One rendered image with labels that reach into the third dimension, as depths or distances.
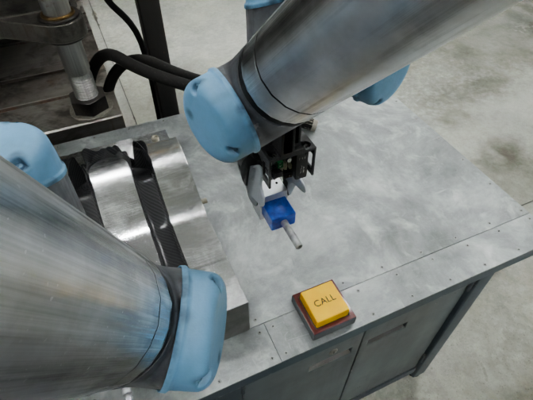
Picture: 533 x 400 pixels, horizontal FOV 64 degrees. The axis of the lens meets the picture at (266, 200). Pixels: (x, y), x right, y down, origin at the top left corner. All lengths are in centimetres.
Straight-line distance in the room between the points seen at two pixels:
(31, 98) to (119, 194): 65
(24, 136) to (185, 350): 21
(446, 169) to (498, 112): 183
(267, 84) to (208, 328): 16
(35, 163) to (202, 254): 41
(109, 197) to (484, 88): 259
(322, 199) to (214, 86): 61
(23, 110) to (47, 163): 98
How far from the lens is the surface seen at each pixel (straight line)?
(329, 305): 72
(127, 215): 78
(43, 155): 36
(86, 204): 80
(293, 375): 100
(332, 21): 24
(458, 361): 171
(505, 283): 196
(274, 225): 68
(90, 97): 122
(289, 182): 70
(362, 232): 86
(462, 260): 88
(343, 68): 25
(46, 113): 130
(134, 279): 18
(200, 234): 74
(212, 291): 26
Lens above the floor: 146
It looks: 47 degrees down
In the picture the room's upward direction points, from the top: straight up
